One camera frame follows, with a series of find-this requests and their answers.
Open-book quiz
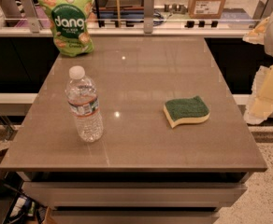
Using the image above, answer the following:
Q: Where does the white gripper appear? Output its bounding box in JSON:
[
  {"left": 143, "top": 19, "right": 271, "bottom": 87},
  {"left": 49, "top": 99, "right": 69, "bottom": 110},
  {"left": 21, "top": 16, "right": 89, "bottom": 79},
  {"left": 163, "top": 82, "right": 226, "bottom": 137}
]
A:
[{"left": 242, "top": 12, "right": 273, "bottom": 125}]

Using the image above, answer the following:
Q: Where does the clear plastic water bottle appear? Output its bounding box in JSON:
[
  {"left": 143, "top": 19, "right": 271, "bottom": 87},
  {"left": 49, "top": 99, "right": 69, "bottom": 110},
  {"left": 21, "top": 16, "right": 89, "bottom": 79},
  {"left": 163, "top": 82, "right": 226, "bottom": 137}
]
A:
[{"left": 65, "top": 65, "right": 104, "bottom": 143}]

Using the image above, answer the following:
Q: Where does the green rice chip bag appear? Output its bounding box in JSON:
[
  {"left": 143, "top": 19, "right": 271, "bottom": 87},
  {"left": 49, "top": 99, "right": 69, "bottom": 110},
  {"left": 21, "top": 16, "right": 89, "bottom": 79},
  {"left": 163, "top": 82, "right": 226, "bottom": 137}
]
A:
[{"left": 38, "top": 0, "right": 93, "bottom": 57}]

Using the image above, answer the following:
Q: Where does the cardboard box with label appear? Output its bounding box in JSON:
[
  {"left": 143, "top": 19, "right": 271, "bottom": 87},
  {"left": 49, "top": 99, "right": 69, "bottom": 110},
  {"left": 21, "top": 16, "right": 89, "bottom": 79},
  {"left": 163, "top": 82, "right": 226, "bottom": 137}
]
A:
[{"left": 188, "top": 0, "right": 226, "bottom": 19}]

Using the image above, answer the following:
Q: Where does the green and yellow sponge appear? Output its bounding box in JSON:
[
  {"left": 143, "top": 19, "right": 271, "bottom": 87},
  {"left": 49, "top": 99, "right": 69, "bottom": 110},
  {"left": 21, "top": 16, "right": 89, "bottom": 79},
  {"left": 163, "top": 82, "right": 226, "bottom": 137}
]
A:
[{"left": 164, "top": 96, "right": 210, "bottom": 128}]

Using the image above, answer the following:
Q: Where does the upper grey drawer front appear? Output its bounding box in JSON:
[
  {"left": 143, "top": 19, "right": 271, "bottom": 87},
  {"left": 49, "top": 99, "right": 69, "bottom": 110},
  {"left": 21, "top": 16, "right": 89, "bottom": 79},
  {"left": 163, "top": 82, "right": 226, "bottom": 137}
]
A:
[{"left": 22, "top": 182, "right": 247, "bottom": 208}]

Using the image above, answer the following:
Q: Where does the grey drawer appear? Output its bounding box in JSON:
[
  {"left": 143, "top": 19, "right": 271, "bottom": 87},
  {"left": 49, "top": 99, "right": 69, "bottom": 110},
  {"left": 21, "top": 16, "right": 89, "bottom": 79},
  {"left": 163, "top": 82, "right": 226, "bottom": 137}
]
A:
[
  {"left": 51, "top": 211, "right": 219, "bottom": 224},
  {"left": 22, "top": 182, "right": 247, "bottom": 208}
]

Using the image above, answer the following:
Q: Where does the lower grey drawer front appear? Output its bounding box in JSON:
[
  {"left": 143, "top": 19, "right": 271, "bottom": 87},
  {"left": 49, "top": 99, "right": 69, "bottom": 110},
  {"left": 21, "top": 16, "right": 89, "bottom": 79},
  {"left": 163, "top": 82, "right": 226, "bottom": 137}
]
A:
[{"left": 51, "top": 211, "right": 219, "bottom": 224}]

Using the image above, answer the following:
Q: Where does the clutter bin on floor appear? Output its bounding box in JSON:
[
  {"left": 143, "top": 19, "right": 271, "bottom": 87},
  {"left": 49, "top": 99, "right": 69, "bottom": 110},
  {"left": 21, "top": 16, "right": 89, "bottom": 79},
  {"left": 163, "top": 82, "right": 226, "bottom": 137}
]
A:
[{"left": 3, "top": 195, "right": 47, "bottom": 224}]

